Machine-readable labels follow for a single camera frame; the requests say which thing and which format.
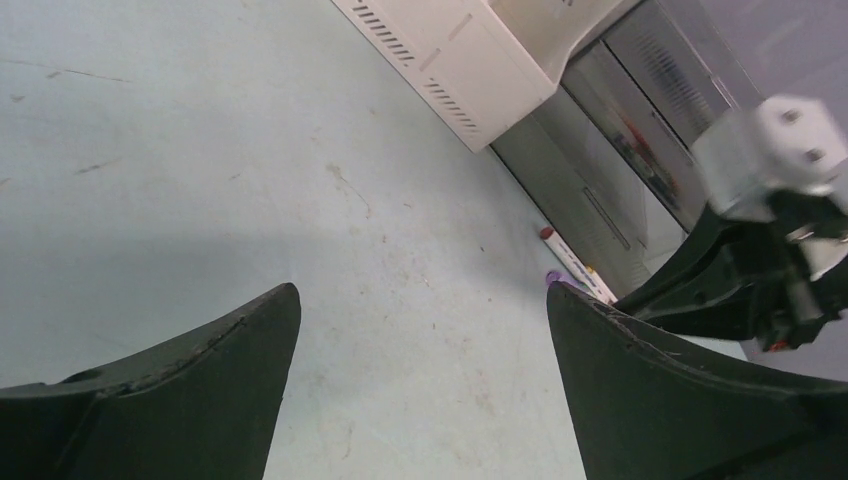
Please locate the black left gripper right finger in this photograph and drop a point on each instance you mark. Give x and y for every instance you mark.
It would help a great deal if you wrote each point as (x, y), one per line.
(646, 404)

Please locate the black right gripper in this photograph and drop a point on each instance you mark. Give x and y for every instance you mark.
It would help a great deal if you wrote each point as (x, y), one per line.
(728, 276)

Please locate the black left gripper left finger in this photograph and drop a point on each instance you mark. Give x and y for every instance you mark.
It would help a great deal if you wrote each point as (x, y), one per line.
(202, 405)

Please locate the dark red cap marker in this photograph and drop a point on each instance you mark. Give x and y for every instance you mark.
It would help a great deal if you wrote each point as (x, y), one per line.
(566, 256)

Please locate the purple cap marker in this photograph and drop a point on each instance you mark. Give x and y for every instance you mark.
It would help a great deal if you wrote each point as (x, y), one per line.
(556, 276)

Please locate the clear grey drawer box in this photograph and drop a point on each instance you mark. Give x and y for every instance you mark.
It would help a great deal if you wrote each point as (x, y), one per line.
(607, 157)

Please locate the white file organizer rack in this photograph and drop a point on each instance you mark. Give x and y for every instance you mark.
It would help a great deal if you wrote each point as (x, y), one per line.
(482, 65)

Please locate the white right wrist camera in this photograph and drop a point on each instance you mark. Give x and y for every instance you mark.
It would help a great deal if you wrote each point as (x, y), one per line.
(785, 143)

